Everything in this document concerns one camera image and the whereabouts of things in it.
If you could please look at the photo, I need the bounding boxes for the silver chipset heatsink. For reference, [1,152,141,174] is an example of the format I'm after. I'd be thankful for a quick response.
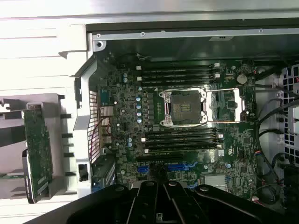
[204,175,228,190]

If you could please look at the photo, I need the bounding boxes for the blue expansion slot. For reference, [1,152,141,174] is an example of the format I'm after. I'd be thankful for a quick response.
[137,162,198,174]

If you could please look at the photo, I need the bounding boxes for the black expansion slot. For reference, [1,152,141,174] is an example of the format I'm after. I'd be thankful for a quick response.
[136,154,185,163]

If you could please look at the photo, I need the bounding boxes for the black RAM slot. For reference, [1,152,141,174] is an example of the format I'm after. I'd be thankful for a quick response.
[144,146,223,154]
[140,69,217,75]
[140,74,217,80]
[140,79,217,84]
[144,127,219,134]
[142,133,223,140]
[144,140,220,147]
[140,64,217,70]

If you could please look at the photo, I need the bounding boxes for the green motherboard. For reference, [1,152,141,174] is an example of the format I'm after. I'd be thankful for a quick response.
[98,58,257,201]

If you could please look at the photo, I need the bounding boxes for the grey parts rack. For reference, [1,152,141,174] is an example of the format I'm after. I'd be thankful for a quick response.
[0,93,78,201]

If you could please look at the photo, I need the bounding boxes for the CPU socket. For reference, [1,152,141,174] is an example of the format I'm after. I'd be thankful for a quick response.
[158,90,208,128]

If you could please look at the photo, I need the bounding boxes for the metal socket cover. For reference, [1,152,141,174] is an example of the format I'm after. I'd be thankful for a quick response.
[209,88,246,122]

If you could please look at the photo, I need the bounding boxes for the perforated metal drive cage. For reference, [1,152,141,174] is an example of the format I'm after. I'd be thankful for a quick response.
[280,65,299,164]

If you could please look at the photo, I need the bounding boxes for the black open PC case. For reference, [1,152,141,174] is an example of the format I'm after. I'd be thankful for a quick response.
[69,22,299,224]

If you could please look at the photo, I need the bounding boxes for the black wire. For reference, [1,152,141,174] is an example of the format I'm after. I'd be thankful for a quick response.
[256,98,285,151]

